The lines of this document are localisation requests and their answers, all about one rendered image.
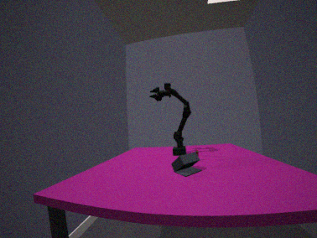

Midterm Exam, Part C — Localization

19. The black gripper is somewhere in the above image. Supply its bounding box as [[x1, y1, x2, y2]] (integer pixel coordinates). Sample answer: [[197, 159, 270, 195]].
[[149, 86, 164, 101]]

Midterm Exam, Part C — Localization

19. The dark grey sloped panel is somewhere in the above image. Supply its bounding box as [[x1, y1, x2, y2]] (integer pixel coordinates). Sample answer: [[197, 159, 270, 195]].
[[172, 152, 202, 177]]

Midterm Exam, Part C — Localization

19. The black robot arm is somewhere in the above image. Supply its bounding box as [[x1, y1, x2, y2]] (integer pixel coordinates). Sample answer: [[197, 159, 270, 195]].
[[164, 84, 191, 148]]

